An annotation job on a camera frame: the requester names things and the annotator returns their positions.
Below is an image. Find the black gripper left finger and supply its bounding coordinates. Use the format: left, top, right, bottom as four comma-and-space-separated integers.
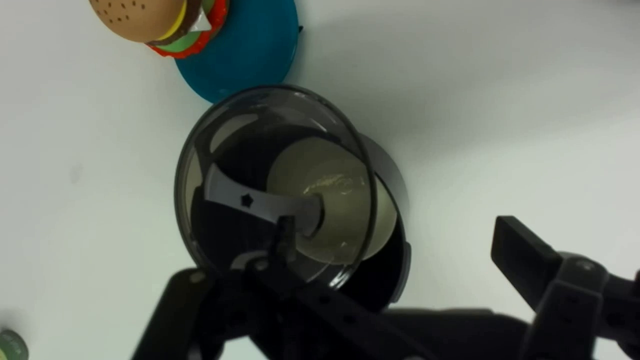
128, 214, 415, 360

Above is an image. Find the black toy pot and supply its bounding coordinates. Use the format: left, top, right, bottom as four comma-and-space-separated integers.
340, 135, 411, 311

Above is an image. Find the green toy vegetable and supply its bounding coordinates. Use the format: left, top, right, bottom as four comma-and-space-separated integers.
0, 329, 30, 360

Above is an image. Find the small teal plate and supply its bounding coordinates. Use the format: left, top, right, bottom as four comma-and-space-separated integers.
176, 0, 302, 104

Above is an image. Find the toy hamburger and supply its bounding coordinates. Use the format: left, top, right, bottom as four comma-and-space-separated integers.
88, 0, 229, 60

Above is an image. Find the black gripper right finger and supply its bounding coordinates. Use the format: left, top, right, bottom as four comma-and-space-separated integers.
489, 216, 640, 360

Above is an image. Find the transparent dark pot lid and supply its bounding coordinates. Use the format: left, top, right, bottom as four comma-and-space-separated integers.
174, 86, 378, 287

